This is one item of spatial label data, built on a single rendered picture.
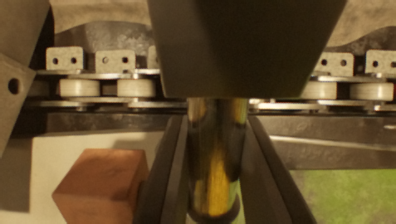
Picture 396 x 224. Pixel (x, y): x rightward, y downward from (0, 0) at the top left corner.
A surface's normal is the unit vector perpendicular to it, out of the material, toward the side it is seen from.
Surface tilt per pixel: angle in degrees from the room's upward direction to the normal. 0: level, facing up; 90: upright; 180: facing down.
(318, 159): 0
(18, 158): 0
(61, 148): 0
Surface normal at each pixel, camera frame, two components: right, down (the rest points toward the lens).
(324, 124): -0.03, 0.08
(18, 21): 1.00, 0.01
